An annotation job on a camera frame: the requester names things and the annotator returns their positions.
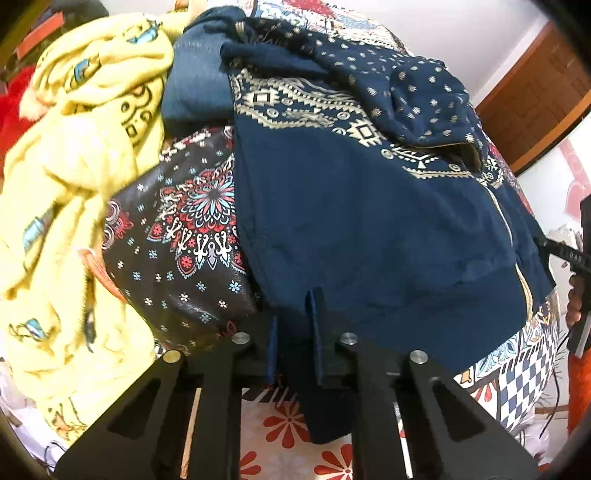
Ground navy patterned hooded sweater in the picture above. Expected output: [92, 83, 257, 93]
[184, 6, 555, 444]

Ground person's right hand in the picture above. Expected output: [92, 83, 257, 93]
[565, 274, 585, 328]

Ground colourful patchwork bed quilt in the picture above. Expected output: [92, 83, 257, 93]
[174, 0, 569, 480]

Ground black floral mandala cloth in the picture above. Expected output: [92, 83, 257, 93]
[102, 126, 262, 354]

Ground blue denim jeans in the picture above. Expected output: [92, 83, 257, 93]
[161, 24, 233, 137]

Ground yellow cartoon pyjama garment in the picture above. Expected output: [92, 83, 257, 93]
[1, 11, 190, 444]

